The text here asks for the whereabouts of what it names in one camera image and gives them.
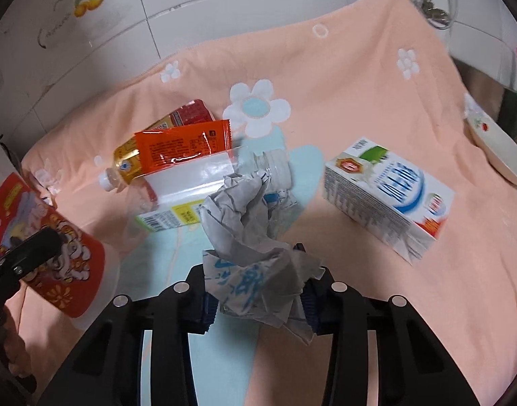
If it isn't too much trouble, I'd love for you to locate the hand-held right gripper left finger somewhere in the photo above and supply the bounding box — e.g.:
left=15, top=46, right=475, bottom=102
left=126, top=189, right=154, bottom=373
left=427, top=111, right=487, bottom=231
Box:
left=38, top=264, right=219, bottom=406

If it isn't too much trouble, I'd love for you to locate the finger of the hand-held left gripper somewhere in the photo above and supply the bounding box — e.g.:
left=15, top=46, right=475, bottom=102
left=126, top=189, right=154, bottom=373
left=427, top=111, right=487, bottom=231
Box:
left=0, top=228, right=64, bottom=283

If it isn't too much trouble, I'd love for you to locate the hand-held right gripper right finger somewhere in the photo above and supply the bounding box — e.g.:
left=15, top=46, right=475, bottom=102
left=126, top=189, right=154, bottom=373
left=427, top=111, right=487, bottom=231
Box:
left=292, top=243, right=481, bottom=406

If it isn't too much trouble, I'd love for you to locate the grey paper wrapper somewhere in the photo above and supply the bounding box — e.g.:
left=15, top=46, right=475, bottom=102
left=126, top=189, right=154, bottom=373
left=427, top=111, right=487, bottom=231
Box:
left=199, top=170, right=325, bottom=345

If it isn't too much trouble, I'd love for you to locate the person's left hand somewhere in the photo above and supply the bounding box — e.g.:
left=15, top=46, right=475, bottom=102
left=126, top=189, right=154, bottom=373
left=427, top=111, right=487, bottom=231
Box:
left=0, top=308, right=37, bottom=380

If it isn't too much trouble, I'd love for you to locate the white plastic box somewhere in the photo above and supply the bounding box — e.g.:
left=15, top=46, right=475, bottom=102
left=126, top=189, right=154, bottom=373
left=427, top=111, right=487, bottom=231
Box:
left=0, top=134, right=23, bottom=192

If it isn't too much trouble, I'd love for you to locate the blue white milk carton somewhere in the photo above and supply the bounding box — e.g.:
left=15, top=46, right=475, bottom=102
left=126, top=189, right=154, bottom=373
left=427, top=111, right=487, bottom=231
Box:
left=322, top=136, right=456, bottom=267

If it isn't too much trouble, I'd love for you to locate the yellow label plastic bottle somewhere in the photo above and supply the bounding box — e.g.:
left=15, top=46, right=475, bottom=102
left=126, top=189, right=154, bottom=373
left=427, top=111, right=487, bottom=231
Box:
left=99, top=135, right=166, bottom=204

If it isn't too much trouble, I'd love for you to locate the crushed clear plastic bottle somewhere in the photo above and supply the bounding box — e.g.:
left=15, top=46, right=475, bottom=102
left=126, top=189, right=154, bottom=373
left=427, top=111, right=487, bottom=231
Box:
left=237, top=148, right=300, bottom=238

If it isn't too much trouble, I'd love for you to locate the orange red sachet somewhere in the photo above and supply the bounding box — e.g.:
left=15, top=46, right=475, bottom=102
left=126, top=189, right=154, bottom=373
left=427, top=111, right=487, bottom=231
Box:
left=134, top=119, right=233, bottom=177

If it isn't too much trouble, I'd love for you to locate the red snack packet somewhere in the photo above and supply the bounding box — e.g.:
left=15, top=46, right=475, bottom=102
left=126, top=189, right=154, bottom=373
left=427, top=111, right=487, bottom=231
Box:
left=142, top=98, right=217, bottom=133

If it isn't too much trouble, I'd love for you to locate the peach floral blanket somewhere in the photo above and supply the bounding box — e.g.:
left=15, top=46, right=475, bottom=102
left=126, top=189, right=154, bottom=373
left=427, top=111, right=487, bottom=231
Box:
left=7, top=0, right=517, bottom=406

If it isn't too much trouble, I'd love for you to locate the white floral plate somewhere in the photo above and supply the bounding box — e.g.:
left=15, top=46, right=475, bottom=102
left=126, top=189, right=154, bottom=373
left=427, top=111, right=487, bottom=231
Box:
left=463, top=92, right=517, bottom=189

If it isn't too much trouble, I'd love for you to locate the green utensil jar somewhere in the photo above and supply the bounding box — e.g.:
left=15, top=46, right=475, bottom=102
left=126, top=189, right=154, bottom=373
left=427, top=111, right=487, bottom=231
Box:
left=497, top=87, right=517, bottom=153

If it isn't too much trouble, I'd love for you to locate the metal water valve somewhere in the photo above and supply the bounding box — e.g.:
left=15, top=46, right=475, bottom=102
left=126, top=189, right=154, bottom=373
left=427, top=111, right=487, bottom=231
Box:
left=421, top=2, right=454, bottom=31

